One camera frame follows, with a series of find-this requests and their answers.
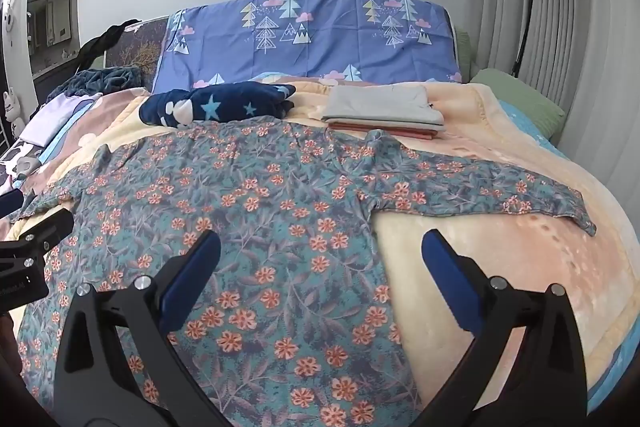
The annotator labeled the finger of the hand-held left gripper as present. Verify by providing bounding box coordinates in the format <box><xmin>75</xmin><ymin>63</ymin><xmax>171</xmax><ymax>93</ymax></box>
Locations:
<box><xmin>0</xmin><ymin>208</ymin><xmax>75</xmax><ymax>260</ymax></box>
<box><xmin>0</xmin><ymin>189</ymin><xmax>25</xmax><ymax>220</ymax></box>

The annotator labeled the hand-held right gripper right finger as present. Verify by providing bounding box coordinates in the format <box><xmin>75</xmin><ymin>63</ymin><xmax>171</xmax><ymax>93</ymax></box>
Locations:
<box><xmin>415</xmin><ymin>229</ymin><xmax>588</xmax><ymax>427</ymax></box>

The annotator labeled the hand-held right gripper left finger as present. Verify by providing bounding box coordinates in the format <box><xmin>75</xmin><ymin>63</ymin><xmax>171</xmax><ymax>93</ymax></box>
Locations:
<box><xmin>52</xmin><ymin>229</ymin><xmax>236</xmax><ymax>427</ymax></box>

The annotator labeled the teal floral shirt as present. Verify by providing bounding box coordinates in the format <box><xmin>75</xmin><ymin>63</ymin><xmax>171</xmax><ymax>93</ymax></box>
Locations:
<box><xmin>20</xmin><ymin>117</ymin><xmax>598</xmax><ymax>427</ymax></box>

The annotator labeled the panda-print sheet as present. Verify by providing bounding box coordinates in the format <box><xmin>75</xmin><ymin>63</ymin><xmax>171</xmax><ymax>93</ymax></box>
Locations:
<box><xmin>0</xmin><ymin>142</ymin><xmax>46</xmax><ymax>198</ymax></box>

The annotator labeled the peach fleece blanket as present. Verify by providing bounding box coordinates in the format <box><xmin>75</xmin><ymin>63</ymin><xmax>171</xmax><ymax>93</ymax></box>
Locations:
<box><xmin>10</xmin><ymin>79</ymin><xmax>640</xmax><ymax>413</ymax></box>

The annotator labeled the white cat figurine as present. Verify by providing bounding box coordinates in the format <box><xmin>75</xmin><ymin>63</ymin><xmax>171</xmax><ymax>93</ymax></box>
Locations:
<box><xmin>2</xmin><ymin>89</ymin><xmax>26</xmax><ymax>138</ymax></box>

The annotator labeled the lavender cloth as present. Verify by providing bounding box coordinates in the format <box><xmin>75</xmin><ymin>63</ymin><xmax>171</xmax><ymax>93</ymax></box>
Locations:
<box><xmin>20</xmin><ymin>93</ymin><xmax>103</xmax><ymax>146</ymax></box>

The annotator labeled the mauve dotted blanket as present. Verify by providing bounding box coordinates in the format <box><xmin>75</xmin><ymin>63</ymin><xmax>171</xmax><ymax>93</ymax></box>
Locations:
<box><xmin>40</xmin><ymin>89</ymin><xmax>151</xmax><ymax>168</ymax></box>

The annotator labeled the red folded cloth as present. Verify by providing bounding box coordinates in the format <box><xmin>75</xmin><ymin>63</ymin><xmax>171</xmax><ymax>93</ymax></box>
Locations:
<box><xmin>327</xmin><ymin>123</ymin><xmax>440</xmax><ymax>142</ymax></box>

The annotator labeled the dark grey fuzzy blanket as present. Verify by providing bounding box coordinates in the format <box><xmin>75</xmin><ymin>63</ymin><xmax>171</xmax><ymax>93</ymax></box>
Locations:
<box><xmin>47</xmin><ymin>64</ymin><xmax>143</xmax><ymax>104</ymax></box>

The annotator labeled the grey folded cloth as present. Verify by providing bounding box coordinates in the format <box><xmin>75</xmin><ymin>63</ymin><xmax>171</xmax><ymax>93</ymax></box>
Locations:
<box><xmin>320</xmin><ymin>85</ymin><xmax>446</xmax><ymax>132</ymax></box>

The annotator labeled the navy star-print fleece blanket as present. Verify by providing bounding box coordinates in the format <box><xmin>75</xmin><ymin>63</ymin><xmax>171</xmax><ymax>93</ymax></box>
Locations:
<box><xmin>138</xmin><ymin>83</ymin><xmax>297</xmax><ymax>128</ymax></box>

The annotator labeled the green pillow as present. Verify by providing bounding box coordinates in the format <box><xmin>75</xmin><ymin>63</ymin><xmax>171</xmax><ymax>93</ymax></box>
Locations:
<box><xmin>470</xmin><ymin>68</ymin><xmax>566</xmax><ymax>140</ymax></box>
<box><xmin>454</xmin><ymin>31</ymin><xmax>473</xmax><ymax>82</ymax></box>

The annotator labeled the black cloth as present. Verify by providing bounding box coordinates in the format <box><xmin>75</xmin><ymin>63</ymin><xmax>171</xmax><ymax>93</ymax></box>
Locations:
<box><xmin>75</xmin><ymin>21</ymin><xmax>138</xmax><ymax>62</ymax></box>

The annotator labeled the tree-picture headboard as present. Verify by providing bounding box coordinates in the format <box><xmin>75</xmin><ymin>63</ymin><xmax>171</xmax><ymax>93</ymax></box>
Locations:
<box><xmin>102</xmin><ymin>18</ymin><xmax>171</xmax><ymax>90</ymax></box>

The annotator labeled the arched doorway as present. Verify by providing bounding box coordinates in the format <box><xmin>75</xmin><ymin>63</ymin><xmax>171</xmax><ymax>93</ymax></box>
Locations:
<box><xmin>22</xmin><ymin>0</ymin><xmax>88</xmax><ymax>108</ymax></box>

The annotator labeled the blue tree-print quilt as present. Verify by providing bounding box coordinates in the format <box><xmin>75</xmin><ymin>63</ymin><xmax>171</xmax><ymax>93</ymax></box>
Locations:
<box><xmin>150</xmin><ymin>0</ymin><xmax>463</xmax><ymax>95</ymax></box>

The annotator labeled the white pleated curtain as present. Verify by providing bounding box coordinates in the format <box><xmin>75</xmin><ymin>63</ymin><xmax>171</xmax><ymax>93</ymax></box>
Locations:
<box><xmin>470</xmin><ymin>0</ymin><xmax>640</xmax><ymax>202</ymax></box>

